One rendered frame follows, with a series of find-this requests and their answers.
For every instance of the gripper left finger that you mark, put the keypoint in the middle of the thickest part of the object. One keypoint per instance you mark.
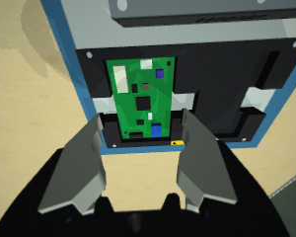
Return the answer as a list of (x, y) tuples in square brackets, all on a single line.
[(65, 187)]

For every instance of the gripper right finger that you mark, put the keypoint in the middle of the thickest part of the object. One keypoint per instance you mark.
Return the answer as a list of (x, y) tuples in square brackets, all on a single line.
[(219, 186)]

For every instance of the green circuit board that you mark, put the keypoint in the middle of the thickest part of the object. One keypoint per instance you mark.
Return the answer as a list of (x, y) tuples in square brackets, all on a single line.
[(142, 89)]

